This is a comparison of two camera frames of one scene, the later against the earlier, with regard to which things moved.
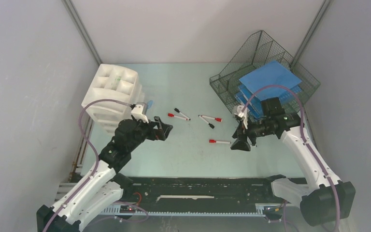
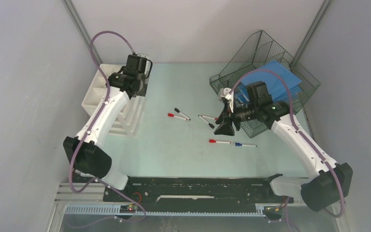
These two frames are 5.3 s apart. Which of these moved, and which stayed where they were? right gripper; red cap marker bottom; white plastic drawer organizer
Moved: right gripper
Stayed: red cap marker bottom; white plastic drawer organizer
